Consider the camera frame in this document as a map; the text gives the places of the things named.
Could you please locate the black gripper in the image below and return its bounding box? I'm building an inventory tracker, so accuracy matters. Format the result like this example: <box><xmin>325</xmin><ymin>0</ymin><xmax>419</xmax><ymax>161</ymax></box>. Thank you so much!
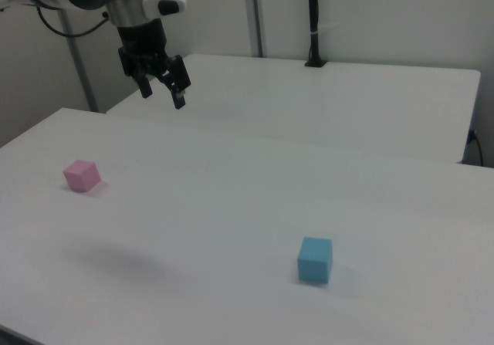
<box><xmin>115</xmin><ymin>19</ymin><xmax>193</xmax><ymax>110</ymax></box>

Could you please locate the blue cube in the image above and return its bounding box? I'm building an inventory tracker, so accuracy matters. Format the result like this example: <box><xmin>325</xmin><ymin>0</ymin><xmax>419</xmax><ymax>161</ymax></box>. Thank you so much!
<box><xmin>296</xmin><ymin>236</ymin><xmax>334</xmax><ymax>285</ymax></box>

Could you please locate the pink cube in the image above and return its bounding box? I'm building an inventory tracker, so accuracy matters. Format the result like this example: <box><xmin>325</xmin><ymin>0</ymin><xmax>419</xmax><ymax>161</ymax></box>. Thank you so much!
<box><xmin>63</xmin><ymin>159</ymin><xmax>103</xmax><ymax>193</ymax></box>

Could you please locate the white side table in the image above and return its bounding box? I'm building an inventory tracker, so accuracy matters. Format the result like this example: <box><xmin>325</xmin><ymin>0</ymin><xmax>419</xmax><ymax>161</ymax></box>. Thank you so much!
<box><xmin>106</xmin><ymin>53</ymin><xmax>482</xmax><ymax>164</ymax></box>

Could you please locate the black pole with base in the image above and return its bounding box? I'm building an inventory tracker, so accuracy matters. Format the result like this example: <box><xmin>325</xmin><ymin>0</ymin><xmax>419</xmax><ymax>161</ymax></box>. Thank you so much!
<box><xmin>303</xmin><ymin>0</ymin><xmax>329</xmax><ymax>68</ymax></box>

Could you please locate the grey partition post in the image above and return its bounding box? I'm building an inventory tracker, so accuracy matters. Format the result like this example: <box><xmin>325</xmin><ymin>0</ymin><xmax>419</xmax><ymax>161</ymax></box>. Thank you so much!
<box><xmin>242</xmin><ymin>0</ymin><xmax>268</xmax><ymax>59</ymax></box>

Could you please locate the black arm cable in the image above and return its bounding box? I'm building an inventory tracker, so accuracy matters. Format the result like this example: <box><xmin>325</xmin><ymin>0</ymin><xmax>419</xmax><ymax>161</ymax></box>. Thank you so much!
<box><xmin>36</xmin><ymin>4</ymin><xmax>111</xmax><ymax>38</ymax></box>

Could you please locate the black wall cable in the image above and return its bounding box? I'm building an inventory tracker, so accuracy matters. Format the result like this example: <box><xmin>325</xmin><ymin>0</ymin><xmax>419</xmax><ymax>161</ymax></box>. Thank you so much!
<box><xmin>468</xmin><ymin>128</ymin><xmax>486</xmax><ymax>167</ymax></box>

